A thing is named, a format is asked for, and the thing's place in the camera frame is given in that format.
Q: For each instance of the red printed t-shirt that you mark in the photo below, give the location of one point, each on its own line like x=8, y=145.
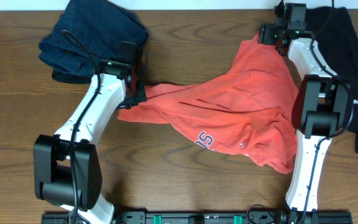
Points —
x=246, y=111

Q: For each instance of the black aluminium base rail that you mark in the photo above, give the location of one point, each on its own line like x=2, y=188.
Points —
x=197, y=218

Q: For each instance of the black garment with white logo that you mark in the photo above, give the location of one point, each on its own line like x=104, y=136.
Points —
x=338, y=43

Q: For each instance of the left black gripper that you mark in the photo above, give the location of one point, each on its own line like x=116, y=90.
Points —
x=142, y=96

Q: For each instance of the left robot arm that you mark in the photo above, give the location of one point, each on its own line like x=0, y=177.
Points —
x=67, y=172

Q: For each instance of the dark blue folded jeans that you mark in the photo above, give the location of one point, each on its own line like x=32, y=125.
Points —
x=86, y=32

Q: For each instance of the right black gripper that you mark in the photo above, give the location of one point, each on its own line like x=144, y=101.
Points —
x=265, y=32

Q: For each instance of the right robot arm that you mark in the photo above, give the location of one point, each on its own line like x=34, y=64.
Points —
x=321, y=112

